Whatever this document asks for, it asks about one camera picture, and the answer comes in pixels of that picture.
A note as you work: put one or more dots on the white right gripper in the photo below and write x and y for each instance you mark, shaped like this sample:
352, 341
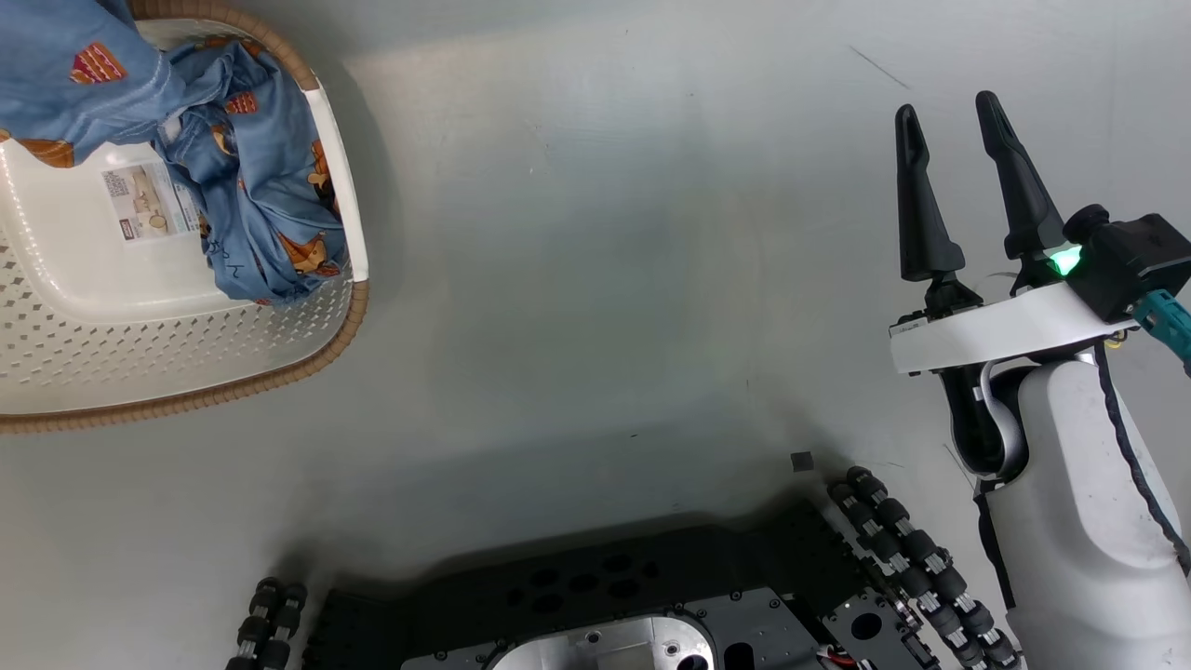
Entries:
986, 335

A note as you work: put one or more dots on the blue bear print garment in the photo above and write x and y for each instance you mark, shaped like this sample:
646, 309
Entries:
260, 186

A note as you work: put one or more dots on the small black floor marker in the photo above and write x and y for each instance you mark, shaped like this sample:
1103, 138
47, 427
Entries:
802, 462

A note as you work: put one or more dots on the black roller omni wheel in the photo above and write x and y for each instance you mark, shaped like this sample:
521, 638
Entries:
265, 628
916, 558

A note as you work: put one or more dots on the printed basket label sticker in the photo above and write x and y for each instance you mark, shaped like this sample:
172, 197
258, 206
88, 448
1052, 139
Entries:
149, 200

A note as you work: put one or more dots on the cream perforated laundry basket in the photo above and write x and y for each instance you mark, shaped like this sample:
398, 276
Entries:
121, 344

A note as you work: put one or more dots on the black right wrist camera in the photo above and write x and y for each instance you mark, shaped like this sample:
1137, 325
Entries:
1140, 261

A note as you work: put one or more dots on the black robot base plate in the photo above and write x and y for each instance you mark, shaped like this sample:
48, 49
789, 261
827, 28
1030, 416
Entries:
651, 568

